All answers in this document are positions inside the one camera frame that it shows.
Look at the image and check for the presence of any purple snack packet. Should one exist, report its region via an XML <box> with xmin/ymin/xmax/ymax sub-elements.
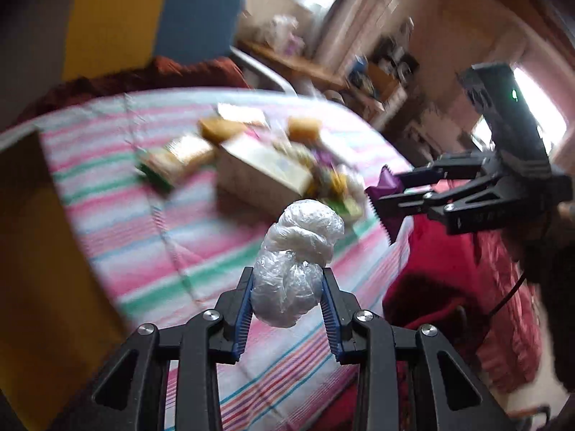
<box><xmin>364</xmin><ymin>166</ymin><xmax>404</xmax><ymax>243</ymax></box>

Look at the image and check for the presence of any white plastic bag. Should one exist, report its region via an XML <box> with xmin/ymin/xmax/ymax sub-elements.
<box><xmin>250</xmin><ymin>199</ymin><xmax>345</xmax><ymax>328</ymax></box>

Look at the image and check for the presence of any white cardboard box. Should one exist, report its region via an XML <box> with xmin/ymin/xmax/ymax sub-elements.
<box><xmin>216</xmin><ymin>133</ymin><xmax>313</xmax><ymax>218</ymax></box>

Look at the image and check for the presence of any green yellow tissue pack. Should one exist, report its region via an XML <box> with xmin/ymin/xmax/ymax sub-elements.
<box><xmin>137</xmin><ymin>133</ymin><xmax>216</xmax><ymax>191</ymax></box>

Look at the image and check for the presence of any orange wooden wardrobe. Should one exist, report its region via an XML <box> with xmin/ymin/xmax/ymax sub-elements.
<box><xmin>1</xmin><ymin>133</ymin><xmax>128</xmax><ymax>430</ymax></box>

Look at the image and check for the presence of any red cloth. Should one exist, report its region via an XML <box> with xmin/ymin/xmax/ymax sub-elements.
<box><xmin>382</xmin><ymin>215</ymin><xmax>542</xmax><ymax>393</ymax></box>

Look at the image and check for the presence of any wooden side desk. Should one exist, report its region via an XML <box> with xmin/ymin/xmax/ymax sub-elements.
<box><xmin>237</xmin><ymin>40</ymin><xmax>384</xmax><ymax>118</ymax></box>

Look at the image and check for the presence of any striped pink green bedsheet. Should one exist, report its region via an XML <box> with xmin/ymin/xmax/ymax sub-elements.
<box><xmin>1</xmin><ymin>89</ymin><xmax>409</xmax><ymax>430</ymax></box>

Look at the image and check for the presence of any dark red blanket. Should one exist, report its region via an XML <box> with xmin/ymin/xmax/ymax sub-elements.
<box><xmin>15</xmin><ymin>56</ymin><xmax>249</xmax><ymax>125</ymax></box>

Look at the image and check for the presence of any grey yellow blue headboard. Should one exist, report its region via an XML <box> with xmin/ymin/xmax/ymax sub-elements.
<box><xmin>1</xmin><ymin>0</ymin><xmax>245</xmax><ymax>129</ymax></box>

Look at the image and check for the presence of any white bed rail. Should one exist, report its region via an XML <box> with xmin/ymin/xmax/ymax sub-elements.
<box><xmin>229</xmin><ymin>47</ymin><xmax>297</xmax><ymax>96</ymax></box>

